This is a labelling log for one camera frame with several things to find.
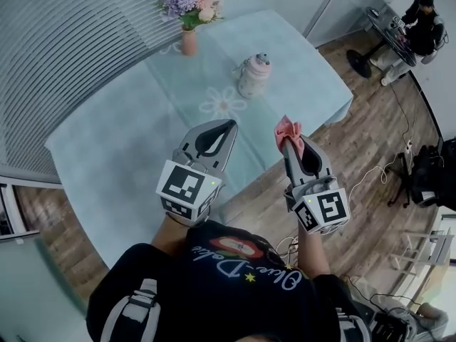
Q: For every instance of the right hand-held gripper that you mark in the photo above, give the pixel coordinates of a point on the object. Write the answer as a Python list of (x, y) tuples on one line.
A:
[(327, 208)]

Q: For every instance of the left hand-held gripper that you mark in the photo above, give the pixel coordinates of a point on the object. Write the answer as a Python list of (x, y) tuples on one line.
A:
[(183, 184)]

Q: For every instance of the pink knitted cloth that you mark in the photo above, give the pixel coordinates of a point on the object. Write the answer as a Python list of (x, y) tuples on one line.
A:
[(288, 130)]

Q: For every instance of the white pink kettle jar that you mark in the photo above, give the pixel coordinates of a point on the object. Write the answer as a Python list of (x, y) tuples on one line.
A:
[(252, 77)]

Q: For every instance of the person's right forearm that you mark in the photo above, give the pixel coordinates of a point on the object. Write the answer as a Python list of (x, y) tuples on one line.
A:
[(309, 258)]

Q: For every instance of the person's left forearm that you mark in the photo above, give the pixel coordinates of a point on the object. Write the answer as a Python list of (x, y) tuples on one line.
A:
[(167, 235)]

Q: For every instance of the light blue floral tablecloth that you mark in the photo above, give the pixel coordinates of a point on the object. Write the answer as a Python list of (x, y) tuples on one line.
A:
[(124, 137)]

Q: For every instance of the pink ribbed vase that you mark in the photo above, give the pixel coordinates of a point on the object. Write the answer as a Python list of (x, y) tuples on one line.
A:
[(189, 43)]

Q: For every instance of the white power strip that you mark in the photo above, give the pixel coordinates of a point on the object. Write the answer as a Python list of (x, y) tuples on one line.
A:
[(409, 146)]

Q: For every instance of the black office chair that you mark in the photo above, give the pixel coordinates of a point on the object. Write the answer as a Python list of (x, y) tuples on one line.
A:
[(427, 180)]

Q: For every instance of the pastel artificial flower bouquet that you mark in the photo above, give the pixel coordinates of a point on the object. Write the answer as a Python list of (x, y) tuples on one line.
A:
[(189, 0)]

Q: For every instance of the white metal rack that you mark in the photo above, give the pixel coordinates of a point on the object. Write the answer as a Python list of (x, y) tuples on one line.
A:
[(436, 249)]

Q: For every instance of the person in black shirt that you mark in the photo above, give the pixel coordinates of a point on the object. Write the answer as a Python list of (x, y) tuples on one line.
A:
[(228, 298)]

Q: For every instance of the glass partition with blinds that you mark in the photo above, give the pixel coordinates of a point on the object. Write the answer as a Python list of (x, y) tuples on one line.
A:
[(64, 66)]

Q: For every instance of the black round pedestal table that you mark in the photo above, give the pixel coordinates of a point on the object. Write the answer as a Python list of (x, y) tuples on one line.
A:
[(383, 23)]

